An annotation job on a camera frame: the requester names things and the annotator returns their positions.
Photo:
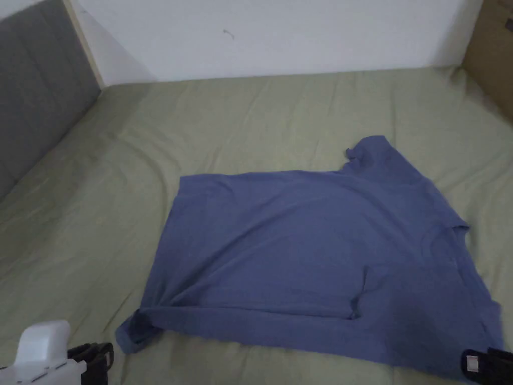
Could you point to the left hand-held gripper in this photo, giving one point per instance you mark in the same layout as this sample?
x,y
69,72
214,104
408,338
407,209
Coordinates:
x,y
40,353

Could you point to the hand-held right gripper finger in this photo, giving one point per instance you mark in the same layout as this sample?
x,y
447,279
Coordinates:
x,y
501,367
473,363

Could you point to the blue shirt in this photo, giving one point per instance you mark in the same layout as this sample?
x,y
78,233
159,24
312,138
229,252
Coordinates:
x,y
288,240

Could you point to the bed with pale green sheet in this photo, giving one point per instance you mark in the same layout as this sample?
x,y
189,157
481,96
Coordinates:
x,y
248,120

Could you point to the grey padded headboard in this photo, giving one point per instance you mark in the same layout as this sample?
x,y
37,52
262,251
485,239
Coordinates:
x,y
36,80

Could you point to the brown cardboard carton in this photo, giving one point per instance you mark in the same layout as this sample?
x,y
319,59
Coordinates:
x,y
495,60

